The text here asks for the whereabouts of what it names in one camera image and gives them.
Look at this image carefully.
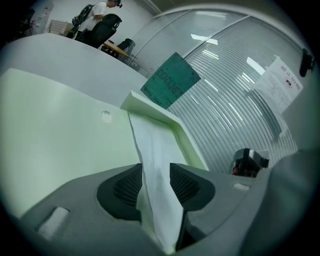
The wooden desk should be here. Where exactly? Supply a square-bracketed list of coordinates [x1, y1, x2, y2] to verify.
[101, 41, 130, 58]

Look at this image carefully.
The small black office chair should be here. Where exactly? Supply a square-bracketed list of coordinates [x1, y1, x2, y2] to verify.
[116, 38, 136, 55]

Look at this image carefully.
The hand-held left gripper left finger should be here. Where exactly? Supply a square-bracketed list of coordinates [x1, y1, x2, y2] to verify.
[19, 163, 166, 256]

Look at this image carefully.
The white paper notice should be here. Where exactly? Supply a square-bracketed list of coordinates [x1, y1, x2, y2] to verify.
[251, 54, 305, 114]

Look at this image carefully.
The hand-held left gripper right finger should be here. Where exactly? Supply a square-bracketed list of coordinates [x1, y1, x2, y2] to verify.
[169, 162, 273, 256]

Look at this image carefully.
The green sign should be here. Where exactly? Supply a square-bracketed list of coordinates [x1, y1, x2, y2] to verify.
[139, 51, 202, 110]

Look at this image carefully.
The black door handle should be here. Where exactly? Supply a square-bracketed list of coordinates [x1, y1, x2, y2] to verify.
[299, 48, 315, 78]

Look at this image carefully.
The large black office chair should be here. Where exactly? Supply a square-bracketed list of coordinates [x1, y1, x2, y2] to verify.
[82, 13, 123, 50]

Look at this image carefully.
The white sheet of paper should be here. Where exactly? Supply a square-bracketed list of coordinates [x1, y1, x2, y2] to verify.
[128, 111, 186, 254]

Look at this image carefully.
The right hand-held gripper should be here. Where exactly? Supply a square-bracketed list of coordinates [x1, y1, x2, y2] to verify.
[229, 147, 271, 179]

